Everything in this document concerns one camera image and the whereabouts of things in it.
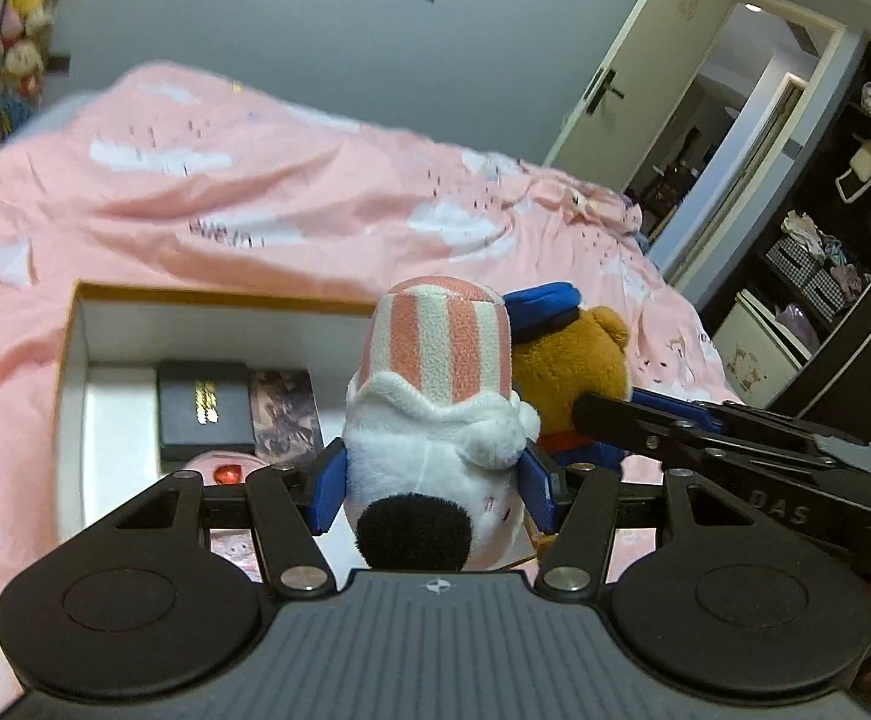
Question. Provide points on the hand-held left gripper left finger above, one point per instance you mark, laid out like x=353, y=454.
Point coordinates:
x=328, y=491

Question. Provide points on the white handbag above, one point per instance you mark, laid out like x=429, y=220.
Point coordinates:
x=861, y=169

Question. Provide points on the black box gold print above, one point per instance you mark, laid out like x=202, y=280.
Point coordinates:
x=206, y=405

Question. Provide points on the pink printed blanket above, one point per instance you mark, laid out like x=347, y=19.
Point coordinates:
x=217, y=225

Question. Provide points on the white drawer with bear print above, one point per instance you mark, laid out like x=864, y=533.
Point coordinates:
x=758, y=345

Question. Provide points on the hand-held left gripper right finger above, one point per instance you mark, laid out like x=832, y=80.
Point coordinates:
x=539, y=491

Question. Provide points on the white dog plush striped hat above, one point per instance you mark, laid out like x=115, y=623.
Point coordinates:
x=435, y=405

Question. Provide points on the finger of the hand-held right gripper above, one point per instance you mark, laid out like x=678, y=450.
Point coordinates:
x=675, y=406
x=630, y=431

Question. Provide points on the white door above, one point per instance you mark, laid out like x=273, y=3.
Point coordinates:
x=653, y=52

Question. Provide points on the brown bear plush blue hat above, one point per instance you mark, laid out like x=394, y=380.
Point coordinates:
x=570, y=360

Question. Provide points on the gold-rimmed white storage box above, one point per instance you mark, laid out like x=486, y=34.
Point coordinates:
x=75, y=405

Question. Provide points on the checkered storage basket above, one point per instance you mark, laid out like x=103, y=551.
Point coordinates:
x=833, y=292
x=789, y=255

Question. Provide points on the hanging plush toys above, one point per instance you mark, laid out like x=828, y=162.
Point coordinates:
x=26, y=37

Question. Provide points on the pink case with red gem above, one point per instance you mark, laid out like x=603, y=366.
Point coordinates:
x=225, y=471

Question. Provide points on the printed photo card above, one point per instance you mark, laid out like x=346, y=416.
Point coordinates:
x=285, y=412

